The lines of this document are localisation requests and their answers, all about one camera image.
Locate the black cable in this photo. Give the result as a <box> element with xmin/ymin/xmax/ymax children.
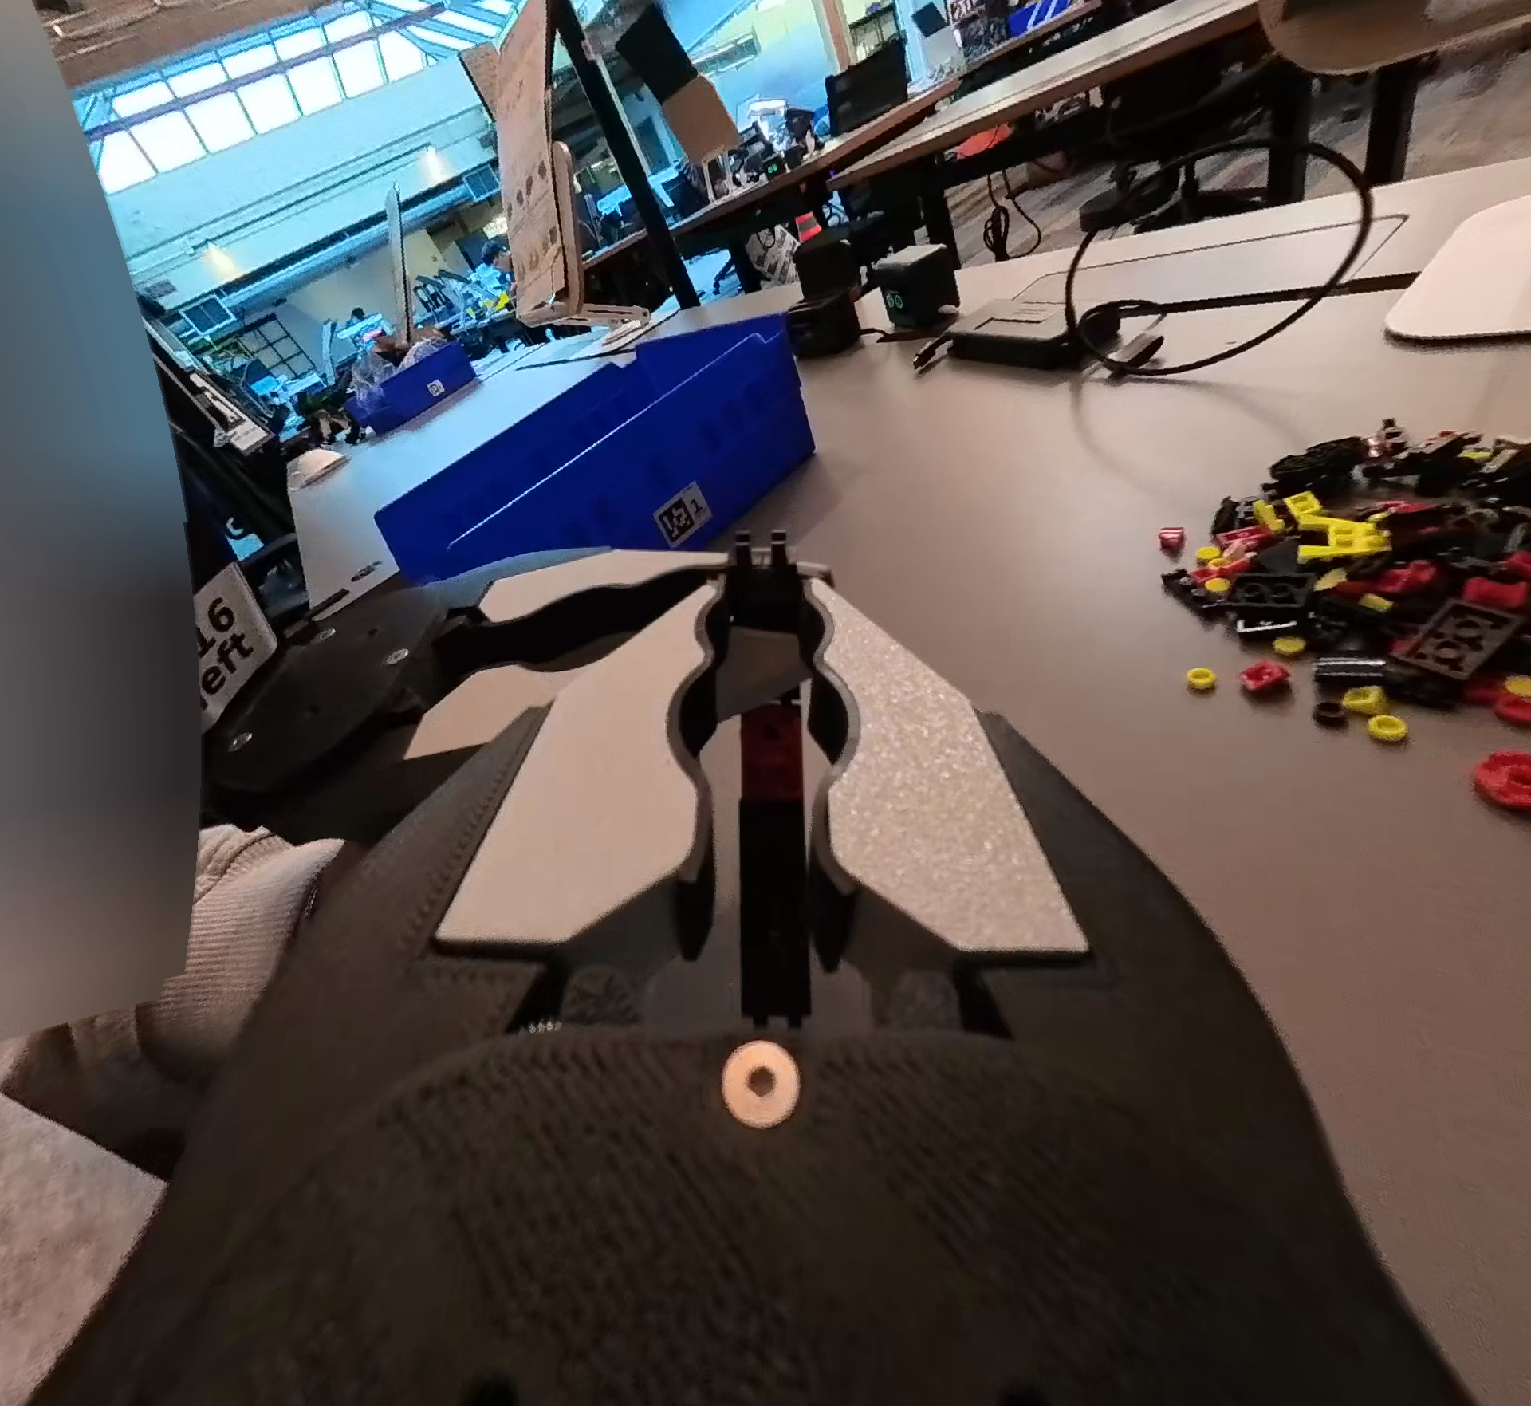
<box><xmin>1063</xmin><ymin>140</ymin><xmax>1416</xmax><ymax>381</ymax></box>

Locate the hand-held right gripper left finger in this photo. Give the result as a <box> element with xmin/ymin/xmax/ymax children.
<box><xmin>434</xmin><ymin>578</ymin><xmax>735</xmax><ymax>1023</ymax></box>

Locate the person's left forearm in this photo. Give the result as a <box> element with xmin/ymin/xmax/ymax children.
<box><xmin>0</xmin><ymin>822</ymin><xmax>362</xmax><ymax>1179</ymax></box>

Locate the flat black hub box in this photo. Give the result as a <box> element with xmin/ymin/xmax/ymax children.
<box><xmin>914</xmin><ymin>299</ymin><xmax>1086</xmax><ymax>371</ymax></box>

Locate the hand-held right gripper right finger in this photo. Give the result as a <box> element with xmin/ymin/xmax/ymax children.
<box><xmin>799</xmin><ymin>580</ymin><xmax>1090</xmax><ymax>1023</ymax></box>

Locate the cardboard board on stand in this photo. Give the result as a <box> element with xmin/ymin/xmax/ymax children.
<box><xmin>461</xmin><ymin>0</ymin><xmax>655</xmax><ymax>338</ymax></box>

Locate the small blue storage bin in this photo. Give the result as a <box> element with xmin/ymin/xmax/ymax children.
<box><xmin>358</xmin><ymin>340</ymin><xmax>479</xmax><ymax>433</ymax></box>

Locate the pile of loose lego pieces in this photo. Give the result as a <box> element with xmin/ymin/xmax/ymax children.
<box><xmin>1156</xmin><ymin>418</ymin><xmax>1531</xmax><ymax>812</ymax></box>

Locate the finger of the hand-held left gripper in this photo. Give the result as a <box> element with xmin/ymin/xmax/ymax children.
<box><xmin>436</xmin><ymin>550</ymin><xmax>735</xmax><ymax>668</ymax></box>
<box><xmin>405</xmin><ymin>644</ymin><xmax>627</xmax><ymax>763</ymax></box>

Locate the black lego assembly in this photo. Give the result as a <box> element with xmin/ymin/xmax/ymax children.
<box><xmin>723</xmin><ymin>531</ymin><xmax>819</xmax><ymax>1025</ymax></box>

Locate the background wooden desk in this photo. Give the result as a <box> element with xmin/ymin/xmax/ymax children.
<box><xmin>828</xmin><ymin>0</ymin><xmax>1438</xmax><ymax>271</ymax></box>

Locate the large blue storage bin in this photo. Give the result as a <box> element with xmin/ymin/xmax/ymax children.
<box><xmin>375</xmin><ymin>312</ymin><xmax>821</xmax><ymax>584</ymax></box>

